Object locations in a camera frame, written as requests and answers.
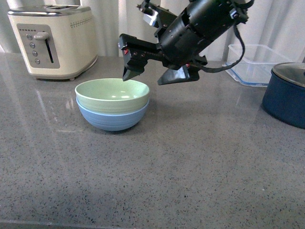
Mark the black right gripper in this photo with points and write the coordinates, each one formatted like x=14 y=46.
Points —
x=199 y=24

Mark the green bowl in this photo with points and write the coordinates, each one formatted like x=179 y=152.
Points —
x=112 y=95

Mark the blue bowl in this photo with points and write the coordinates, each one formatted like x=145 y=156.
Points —
x=112 y=122

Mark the clear plastic container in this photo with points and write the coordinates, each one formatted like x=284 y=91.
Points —
x=255 y=67

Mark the cream toaster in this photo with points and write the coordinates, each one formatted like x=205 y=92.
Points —
x=57 y=42

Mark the white curtain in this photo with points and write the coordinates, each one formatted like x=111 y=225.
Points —
x=278 y=24

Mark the blue saucepan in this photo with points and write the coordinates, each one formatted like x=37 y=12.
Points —
x=285 y=101

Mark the glass lid blue knob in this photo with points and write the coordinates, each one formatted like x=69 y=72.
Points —
x=292 y=72

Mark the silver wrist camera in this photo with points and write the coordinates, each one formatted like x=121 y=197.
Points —
x=155 y=15

